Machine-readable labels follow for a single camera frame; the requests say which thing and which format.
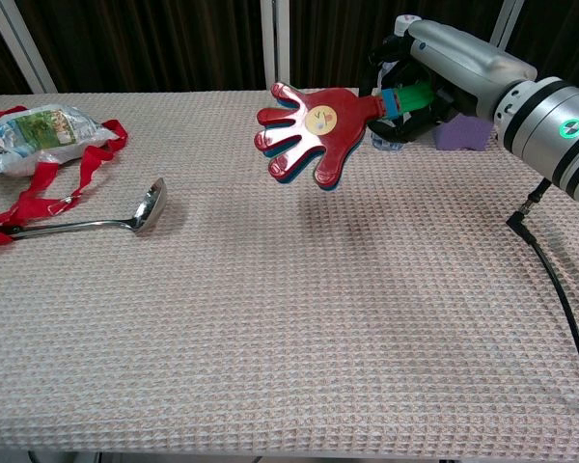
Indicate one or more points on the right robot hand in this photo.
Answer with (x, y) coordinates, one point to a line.
(463, 62)

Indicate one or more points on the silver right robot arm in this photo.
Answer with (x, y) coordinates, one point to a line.
(550, 130)

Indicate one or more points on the clear plastic water bottle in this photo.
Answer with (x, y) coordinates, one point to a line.
(407, 24)

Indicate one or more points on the purple foam block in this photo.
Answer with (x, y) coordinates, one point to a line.
(463, 136)

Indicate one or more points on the dark curtain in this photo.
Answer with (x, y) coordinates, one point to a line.
(149, 43)

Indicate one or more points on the beige waffle tablecloth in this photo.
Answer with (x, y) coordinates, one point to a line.
(270, 337)

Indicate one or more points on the stainless steel ladle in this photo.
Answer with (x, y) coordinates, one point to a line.
(152, 205)

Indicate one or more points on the white frame post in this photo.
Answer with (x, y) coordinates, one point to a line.
(275, 43)
(509, 19)
(21, 48)

